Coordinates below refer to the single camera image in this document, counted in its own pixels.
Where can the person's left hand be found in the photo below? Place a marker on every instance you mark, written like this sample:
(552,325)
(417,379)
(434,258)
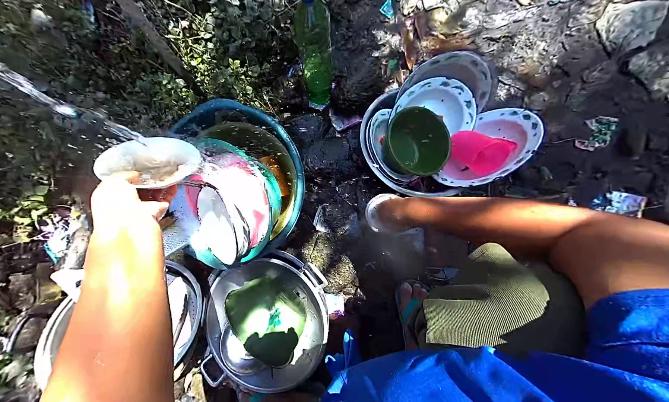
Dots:
(116,204)

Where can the person's right hand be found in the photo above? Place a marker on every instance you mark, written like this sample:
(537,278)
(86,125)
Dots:
(399,214)

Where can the person's left fingers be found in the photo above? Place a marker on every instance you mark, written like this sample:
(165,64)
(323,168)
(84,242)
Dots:
(158,210)

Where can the small white cup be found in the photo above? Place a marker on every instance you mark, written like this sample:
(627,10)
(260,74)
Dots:
(373,213)

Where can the person's right forearm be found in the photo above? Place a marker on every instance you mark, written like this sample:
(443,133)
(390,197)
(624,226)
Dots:
(491,218)

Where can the person's left forearm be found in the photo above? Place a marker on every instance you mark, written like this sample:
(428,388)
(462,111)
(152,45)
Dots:
(114,307)

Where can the stack of white pink plates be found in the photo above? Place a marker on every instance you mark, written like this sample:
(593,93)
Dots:
(245,187)

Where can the white oval dish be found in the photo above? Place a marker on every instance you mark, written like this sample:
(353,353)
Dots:
(178,299)

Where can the crumpled white purple wrapper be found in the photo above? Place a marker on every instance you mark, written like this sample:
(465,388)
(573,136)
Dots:
(57,240)

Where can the teal plastic basin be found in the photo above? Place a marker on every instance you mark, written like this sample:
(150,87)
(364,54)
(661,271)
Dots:
(274,195)

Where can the light green bowl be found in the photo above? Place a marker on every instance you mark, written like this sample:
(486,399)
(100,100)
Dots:
(262,304)

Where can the large blue basin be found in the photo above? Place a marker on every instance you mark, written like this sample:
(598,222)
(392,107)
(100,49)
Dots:
(296,178)

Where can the green leafy plants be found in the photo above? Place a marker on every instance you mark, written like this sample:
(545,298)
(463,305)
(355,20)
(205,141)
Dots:
(223,56)

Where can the wide silver pot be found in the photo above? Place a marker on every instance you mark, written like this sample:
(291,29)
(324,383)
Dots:
(49,346)

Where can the pale pink wrapper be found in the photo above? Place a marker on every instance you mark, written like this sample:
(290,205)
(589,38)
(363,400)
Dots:
(335,306)

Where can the green plastic bottle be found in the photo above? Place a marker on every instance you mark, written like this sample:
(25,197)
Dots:
(315,61)

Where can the white enamel basin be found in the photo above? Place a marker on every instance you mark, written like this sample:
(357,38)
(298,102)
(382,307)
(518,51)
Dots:
(372,167)

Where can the small white patterned bowl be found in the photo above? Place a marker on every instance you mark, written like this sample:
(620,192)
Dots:
(376,131)

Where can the dark green cup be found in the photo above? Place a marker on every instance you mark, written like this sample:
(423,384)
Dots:
(418,142)

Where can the white plate with patterned rim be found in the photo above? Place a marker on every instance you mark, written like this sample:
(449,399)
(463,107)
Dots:
(440,100)

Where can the teal plastic scrap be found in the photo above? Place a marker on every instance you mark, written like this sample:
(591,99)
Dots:
(387,9)

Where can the large plate with patterned rim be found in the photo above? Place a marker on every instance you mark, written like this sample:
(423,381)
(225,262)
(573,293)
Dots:
(452,66)

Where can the pink plastic cup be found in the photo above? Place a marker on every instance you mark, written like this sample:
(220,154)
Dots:
(482,152)

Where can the person's body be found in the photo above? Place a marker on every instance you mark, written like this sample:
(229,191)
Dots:
(457,374)

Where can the person's legs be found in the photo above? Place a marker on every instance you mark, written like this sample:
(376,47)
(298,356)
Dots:
(491,304)

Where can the pink plate with patterned rim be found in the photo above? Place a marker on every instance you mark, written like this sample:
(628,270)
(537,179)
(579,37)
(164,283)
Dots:
(530,137)

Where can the green white wrapper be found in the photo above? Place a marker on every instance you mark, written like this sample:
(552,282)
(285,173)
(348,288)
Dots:
(599,133)

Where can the blue white wrapper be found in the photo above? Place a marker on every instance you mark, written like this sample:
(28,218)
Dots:
(619,204)

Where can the large pale flat stone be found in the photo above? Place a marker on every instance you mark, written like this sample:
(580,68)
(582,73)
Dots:
(633,25)

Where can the large grey stone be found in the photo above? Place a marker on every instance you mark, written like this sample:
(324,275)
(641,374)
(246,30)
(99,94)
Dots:
(667,70)

